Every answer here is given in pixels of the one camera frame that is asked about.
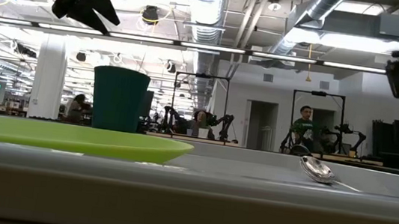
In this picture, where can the person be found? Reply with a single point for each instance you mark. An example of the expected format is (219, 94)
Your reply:
(201, 125)
(304, 129)
(77, 109)

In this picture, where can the lime green plate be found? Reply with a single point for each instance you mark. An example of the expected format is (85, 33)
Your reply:
(68, 138)

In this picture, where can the white pillar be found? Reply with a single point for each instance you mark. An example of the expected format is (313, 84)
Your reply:
(49, 76)

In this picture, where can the silver ventilation duct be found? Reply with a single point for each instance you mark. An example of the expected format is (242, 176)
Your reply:
(308, 15)
(207, 15)

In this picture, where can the dark green ribbed cup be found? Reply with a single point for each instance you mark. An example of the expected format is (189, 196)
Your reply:
(119, 99)

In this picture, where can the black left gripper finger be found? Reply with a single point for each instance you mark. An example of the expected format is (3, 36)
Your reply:
(89, 20)
(108, 5)

